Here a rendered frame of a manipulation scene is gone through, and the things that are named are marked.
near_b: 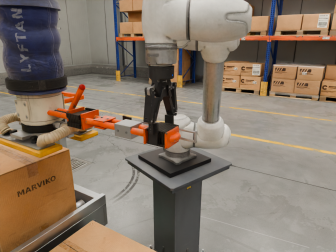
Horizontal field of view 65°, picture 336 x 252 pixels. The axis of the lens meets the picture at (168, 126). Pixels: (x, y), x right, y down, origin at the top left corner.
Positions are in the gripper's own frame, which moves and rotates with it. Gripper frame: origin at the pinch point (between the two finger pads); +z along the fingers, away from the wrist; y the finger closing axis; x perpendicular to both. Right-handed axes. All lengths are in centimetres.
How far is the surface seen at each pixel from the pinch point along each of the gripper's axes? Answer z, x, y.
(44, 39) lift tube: -27, -49, 3
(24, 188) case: 38, -69, 9
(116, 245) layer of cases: 67, -34, -10
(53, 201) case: 51, -69, -4
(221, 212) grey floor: 121, -23, -135
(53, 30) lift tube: -31, -50, -3
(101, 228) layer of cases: 67, -49, -15
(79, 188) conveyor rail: 62, -82, -30
